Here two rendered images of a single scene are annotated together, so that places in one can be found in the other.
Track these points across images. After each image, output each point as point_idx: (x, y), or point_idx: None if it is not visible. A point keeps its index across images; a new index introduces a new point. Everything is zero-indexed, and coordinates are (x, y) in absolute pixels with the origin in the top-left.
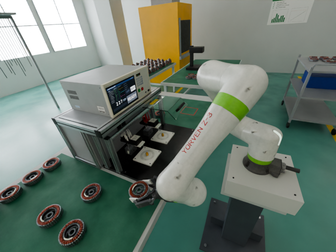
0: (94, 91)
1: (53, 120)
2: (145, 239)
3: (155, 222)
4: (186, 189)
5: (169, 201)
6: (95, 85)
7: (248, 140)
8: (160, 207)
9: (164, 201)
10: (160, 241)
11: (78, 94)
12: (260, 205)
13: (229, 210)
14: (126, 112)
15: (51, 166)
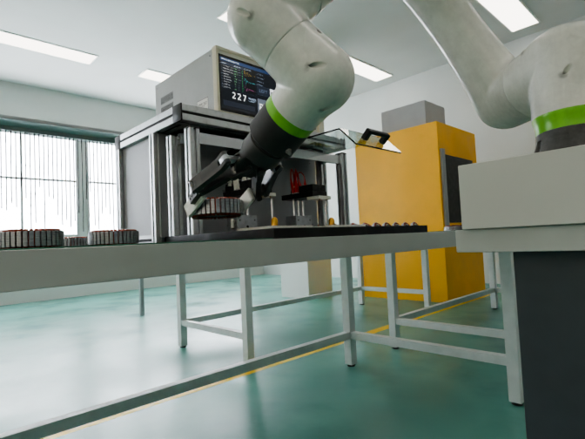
0: (200, 69)
1: (117, 139)
2: (178, 251)
3: (225, 258)
4: (285, 0)
5: (263, 130)
6: (205, 54)
7: (519, 79)
8: (254, 240)
9: (271, 241)
10: None
11: (174, 96)
12: None
13: (528, 400)
14: (247, 117)
15: (69, 237)
